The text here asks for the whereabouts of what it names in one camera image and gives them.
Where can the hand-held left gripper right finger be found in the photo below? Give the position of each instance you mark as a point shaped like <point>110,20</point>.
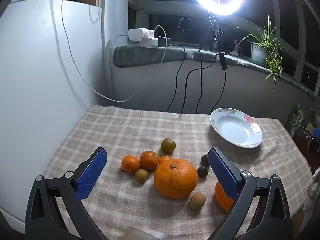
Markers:
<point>222,172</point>

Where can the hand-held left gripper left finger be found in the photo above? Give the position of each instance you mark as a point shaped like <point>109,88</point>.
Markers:
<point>91,175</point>

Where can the dark purple round fruit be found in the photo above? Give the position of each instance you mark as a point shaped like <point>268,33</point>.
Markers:
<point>204,159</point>
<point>202,171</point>

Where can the large smooth orange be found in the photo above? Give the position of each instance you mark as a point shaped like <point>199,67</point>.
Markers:
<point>221,200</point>

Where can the brown longan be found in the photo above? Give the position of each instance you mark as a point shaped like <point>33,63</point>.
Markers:
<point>197,201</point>
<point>141,176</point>

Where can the white floral plate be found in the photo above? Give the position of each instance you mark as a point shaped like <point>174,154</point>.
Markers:
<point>232,127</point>

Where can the small oval mandarin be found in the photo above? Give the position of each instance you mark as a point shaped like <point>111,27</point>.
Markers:
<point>165,159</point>

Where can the green-brown round fruit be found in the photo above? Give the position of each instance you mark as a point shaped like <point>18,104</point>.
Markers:
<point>168,145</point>

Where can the person's right hand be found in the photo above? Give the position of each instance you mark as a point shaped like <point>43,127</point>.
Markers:
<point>312,190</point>

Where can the beige checked tablecloth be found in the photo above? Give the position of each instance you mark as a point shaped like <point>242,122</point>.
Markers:
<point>125,130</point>

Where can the green snack packet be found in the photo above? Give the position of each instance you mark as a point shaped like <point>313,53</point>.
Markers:
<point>296,116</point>

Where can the potted spider plant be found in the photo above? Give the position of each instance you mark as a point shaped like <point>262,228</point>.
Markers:
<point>258,52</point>

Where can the small purple ornament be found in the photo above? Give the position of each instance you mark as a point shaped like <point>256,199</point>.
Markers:
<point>236,47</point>

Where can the grey windowsill cloth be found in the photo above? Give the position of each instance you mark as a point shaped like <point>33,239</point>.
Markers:
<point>140,57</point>

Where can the black tripod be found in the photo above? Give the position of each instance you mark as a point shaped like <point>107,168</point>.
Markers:
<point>215,30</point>

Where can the black power adapter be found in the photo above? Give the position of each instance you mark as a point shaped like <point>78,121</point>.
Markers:
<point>163,42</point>

